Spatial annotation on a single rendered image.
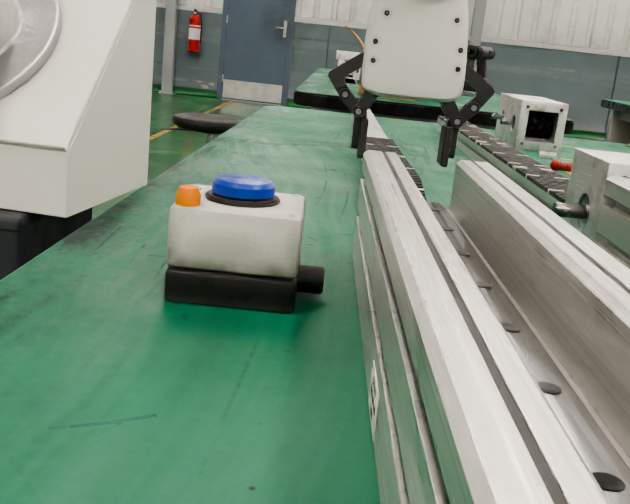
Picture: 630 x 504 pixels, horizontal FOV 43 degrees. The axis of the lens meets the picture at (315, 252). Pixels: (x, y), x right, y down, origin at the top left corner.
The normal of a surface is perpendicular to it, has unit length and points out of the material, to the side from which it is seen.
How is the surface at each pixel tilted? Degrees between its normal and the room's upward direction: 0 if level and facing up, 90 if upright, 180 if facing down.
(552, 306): 90
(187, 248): 90
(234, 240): 90
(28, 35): 45
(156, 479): 0
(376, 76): 94
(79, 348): 0
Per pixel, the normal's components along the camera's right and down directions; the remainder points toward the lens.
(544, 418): 0.11, -0.96
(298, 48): -0.05, 0.25
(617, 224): -0.99, -0.11
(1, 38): 0.92, 0.32
